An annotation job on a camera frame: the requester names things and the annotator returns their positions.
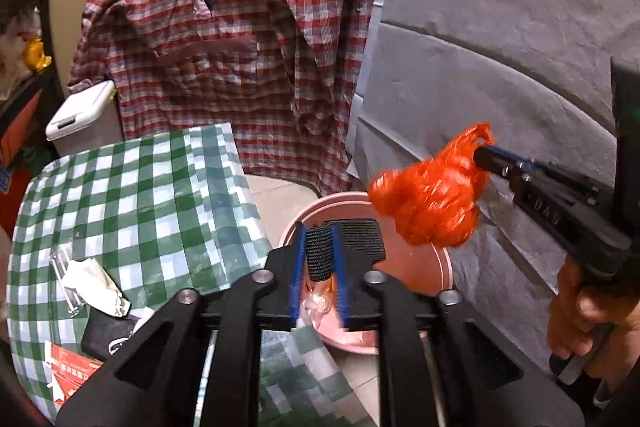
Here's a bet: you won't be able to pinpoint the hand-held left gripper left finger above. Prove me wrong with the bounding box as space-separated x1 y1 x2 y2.
55 223 308 427

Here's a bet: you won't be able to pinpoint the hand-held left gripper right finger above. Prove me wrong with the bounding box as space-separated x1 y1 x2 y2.
330 225 586 427

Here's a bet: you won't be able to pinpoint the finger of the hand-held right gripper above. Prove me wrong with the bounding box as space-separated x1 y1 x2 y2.
477 145 538 172
474 154 541 195

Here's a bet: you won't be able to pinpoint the black elastic mesh strap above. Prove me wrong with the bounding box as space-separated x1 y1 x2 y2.
305 219 386 283

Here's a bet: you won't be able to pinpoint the orange plastic bag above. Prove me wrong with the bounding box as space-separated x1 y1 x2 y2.
368 123 495 249

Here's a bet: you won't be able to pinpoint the pink plastic basin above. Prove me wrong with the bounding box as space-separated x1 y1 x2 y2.
277 191 453 357

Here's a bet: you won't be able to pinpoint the black foil packet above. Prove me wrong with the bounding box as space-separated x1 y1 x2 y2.
81 306 156 362

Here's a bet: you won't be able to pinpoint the person's right hand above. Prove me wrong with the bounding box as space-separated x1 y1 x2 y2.
546 254 640 380

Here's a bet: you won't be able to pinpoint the crumpled clear plastic wrapper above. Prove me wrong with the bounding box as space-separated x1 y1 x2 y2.
300 279 341 315

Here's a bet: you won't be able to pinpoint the grey fabric cover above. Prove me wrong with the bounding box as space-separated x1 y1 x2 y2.
345 0 640 378

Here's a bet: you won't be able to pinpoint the green checked tablecloth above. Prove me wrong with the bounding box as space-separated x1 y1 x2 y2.
6 122 381 427

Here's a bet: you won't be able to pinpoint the crumpled white tissue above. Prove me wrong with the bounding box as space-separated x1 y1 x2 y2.
60 257 132 318

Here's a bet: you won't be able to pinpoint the red and white packet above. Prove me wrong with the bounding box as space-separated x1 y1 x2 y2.
42 339 108 413

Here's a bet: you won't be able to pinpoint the red plaid shirt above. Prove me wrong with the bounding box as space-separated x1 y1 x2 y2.
67 0 388 198

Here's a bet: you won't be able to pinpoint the white lidded bin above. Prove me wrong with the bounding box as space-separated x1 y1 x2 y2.
45 79 121 158

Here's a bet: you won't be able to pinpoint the green plastic bag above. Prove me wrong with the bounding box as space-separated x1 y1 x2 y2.
20 146 53 168

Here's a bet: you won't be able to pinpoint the red cardboard box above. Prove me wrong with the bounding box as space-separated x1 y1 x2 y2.
0 87 43 218

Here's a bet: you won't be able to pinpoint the yellow figurine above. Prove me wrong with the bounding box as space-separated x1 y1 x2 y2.
22 36 53 72

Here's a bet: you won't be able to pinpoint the black shelf rack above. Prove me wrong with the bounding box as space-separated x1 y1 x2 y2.
0 0 68 258

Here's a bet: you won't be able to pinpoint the clear plastic bags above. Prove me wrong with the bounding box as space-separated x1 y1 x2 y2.
0 7 43 102

